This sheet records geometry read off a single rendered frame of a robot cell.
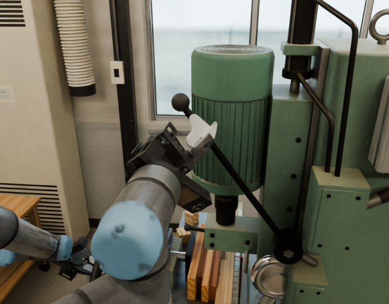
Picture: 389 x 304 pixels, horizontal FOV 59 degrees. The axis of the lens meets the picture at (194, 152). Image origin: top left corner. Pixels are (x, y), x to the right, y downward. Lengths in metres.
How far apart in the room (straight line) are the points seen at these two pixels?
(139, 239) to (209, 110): 0.40
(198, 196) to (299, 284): 0.31
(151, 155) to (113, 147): 1.89
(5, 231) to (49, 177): 1.48
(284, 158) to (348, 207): 0.16
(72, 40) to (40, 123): 0.50
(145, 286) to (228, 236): 0.49
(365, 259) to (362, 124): 0.31
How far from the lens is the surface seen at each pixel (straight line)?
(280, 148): 0.75
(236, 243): 0.92
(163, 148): 0.55
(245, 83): 0.69
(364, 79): 0.69
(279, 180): 0.78
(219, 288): 0.93
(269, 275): 0.85
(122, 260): 0.40
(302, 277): 0.79
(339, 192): 0.67
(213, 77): 0.69
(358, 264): 0.88
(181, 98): 0.64
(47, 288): 2.42
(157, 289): 0.46
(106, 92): 2.28
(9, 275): 2.28
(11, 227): 0.86
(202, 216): 1.24
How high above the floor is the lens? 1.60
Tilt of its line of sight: 24 degrees down
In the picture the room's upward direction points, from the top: straight up
